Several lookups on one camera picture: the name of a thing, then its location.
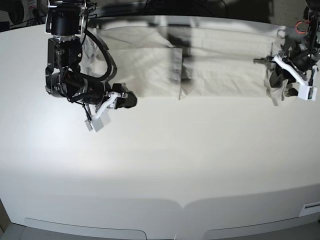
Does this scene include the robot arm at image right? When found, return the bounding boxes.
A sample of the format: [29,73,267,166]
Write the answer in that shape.
[253,0,320,101]

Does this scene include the light grey T-shirt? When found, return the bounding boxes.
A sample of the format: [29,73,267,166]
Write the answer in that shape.
[92,26,296,106]

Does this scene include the black cables behind table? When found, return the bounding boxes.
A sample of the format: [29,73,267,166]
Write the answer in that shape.
[82,0,101,12]

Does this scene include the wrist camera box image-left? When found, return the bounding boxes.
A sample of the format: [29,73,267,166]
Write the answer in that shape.
[84,112,111,133]

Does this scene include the white label sticker on table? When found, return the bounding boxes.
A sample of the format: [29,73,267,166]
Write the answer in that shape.
[299,202,320,217]

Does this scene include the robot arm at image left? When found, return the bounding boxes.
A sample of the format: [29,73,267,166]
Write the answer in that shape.
[45,0,138,123]

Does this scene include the black tripod stand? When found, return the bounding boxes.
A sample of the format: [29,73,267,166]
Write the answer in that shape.
[32,8,45,25]

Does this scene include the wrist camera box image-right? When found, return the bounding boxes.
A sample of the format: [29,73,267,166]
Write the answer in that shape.
[297,84,318,101]

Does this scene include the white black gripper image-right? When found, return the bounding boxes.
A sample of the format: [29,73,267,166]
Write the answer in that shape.
[253,54,311,98]

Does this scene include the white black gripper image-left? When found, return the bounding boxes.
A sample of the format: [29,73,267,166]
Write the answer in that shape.
[91,83,138,120]

